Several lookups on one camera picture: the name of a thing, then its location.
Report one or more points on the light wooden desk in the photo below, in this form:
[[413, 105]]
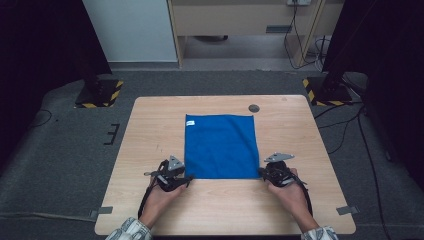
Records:
[[233, 20]]

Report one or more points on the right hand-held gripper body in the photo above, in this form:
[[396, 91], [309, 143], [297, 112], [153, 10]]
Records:
[[280, 173]]

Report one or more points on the grey tape piece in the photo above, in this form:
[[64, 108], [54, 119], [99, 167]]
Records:
[[347, 210], [101, 211]]

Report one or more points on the black stand with striped base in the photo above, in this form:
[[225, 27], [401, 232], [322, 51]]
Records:
[[328, 91], [98, 95]]

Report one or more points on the person's left hand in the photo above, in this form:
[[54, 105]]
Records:
[[161, 201]]

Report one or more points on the grey round table grommet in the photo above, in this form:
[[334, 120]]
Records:
[[254, 108]]

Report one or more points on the blue cloth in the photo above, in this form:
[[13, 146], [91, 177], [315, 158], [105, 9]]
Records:
[[221, 146]]

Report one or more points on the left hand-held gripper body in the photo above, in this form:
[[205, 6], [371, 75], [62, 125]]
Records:
[[170, 175]]

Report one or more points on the white cabinet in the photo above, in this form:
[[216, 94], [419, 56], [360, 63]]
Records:
[[133, 30]]

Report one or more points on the black curtain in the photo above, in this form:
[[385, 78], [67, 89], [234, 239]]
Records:
[[40, 50], [390, 50]]

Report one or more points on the person's right hand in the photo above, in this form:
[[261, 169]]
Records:
[[293, 198]]

